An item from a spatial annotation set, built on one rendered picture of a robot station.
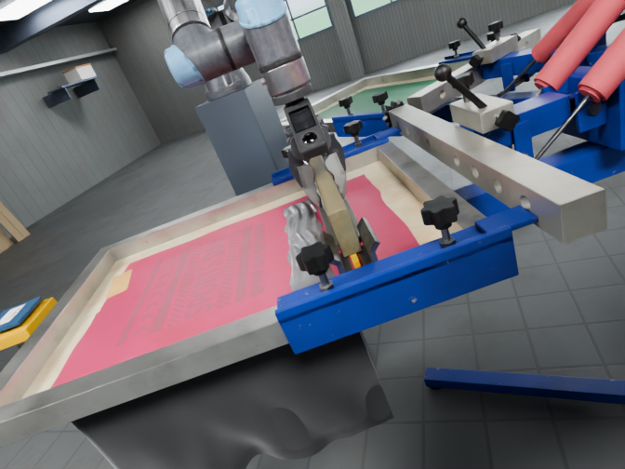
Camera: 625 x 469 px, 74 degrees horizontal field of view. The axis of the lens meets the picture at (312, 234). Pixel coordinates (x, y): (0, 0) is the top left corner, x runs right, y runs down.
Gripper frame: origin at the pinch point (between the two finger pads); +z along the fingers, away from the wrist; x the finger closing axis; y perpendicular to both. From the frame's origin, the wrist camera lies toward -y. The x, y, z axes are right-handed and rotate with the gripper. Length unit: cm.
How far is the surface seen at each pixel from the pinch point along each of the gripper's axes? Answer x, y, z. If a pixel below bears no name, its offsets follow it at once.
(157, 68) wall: 273, 1049, -70
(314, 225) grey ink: 4.7, 1.7, 4.9
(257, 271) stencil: 16.8, -7.2, 5.3
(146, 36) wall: 262, 1045, -140
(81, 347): 50, -11, 5
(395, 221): -9.0, -8.0, 5.3
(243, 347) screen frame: 17.5, -29.2, 3.7
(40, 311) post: 71, 12, 6
